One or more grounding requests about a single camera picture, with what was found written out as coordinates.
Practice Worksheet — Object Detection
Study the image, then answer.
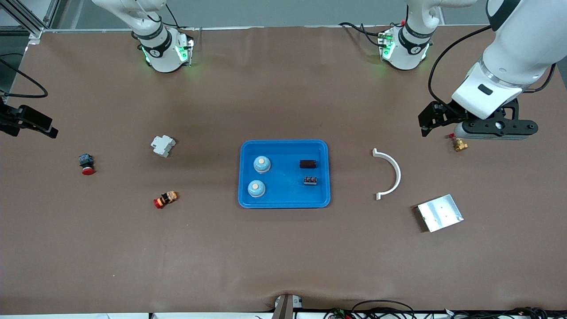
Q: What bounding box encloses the silver metal plate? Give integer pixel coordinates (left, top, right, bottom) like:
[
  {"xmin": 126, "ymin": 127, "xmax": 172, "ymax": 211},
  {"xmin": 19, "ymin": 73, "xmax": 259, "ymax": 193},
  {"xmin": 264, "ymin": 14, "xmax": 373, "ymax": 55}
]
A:
[{"xmin": 416, "ymin": 194, "xmax": 464, "ymax": 233}]

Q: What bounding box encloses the black looped cable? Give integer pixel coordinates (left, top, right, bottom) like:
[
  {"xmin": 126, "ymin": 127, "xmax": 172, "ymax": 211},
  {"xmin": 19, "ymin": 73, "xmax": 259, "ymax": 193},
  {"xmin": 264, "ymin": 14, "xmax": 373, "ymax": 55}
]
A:
[{"xmin": 323, "ymin": 300, "xmax": 417, "ymax": 319}]

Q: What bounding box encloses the red emergency stop yellow collar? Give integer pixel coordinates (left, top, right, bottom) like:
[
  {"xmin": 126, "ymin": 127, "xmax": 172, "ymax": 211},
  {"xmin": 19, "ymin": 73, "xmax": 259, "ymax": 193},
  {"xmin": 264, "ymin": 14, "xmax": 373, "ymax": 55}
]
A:
[{"xmin": 153, "ymin": 191, "xmax": 179, "ymax": 210}]

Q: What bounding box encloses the grey camera post bracket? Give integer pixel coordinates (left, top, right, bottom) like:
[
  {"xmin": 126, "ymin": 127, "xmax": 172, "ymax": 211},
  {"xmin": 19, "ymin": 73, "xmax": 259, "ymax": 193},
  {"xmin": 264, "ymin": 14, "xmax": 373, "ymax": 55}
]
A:
[{"xmin": 272, "ymin": 294, "xmax": 305, "ymax": 319}]

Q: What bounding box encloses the brass valve red handle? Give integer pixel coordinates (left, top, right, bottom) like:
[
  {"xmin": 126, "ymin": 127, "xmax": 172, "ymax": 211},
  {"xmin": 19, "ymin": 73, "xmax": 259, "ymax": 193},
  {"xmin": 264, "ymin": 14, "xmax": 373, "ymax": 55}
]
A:
[{"xmin": 447, "ymin": 135, "xmax": 469, "ymax": 152}]

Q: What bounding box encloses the white circuit breaker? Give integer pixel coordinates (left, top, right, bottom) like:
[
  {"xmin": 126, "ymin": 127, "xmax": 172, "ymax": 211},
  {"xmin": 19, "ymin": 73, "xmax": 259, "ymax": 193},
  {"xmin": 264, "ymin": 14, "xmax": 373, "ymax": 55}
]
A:
[{"xmin": 150, "ymin": 135, "xmax": 176, "ymax": 158}]

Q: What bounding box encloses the red push button black body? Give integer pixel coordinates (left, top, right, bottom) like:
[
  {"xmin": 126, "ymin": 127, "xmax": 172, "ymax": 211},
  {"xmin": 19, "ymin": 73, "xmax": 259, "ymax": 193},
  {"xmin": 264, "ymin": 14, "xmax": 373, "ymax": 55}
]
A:
[{"xmin": 78, "ymin": 153, "xmax": 96, "ymax": 176}]

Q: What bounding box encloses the aluminium frame profile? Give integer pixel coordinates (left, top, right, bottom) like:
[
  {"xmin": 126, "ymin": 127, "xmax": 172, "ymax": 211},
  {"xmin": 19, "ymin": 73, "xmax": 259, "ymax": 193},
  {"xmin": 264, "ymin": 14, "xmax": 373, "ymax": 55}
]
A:
[{"xmin": 0, "ymin": 0, "xmax": 60, "ymax": 41}]

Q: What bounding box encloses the blue plastic tray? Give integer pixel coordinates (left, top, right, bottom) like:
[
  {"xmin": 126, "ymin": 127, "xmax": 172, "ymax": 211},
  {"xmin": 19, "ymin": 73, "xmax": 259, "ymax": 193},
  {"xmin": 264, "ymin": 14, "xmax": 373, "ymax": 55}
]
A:
[{"xmin": 238, "ymin": 140, "xmax": 331, "ymax": 209}]

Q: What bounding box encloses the white curved plastic bracket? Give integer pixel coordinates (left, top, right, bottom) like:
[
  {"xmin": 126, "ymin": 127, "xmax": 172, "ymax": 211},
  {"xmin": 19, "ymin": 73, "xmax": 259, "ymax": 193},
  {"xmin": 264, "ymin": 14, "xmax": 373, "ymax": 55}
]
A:
[{"xmin": 372, "ymin": 148, "xmax": 402, "ymax": 201}]

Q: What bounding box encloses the black base cable bundle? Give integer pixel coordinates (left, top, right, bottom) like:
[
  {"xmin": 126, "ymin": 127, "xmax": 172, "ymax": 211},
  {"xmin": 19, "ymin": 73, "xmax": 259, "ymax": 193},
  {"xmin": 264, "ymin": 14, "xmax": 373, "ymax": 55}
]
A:
[{"xmin": 339, "ymin": 21, "xmax": 386, "ymax": 47}]

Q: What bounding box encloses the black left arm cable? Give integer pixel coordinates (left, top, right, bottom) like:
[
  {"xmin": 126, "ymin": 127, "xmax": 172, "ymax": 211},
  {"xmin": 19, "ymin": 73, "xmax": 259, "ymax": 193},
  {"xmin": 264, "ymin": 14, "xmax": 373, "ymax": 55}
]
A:
[{"xmin": 428, "ymin": 26, "xmax": 556, "ymax": 108}]

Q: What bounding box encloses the brown table cover sheet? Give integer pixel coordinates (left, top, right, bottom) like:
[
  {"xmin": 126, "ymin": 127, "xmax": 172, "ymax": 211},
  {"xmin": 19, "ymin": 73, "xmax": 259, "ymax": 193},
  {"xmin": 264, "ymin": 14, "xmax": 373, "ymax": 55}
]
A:
[{"xmin": 0, "ymin": 24, "xmax": 567, "ymax": 316}]

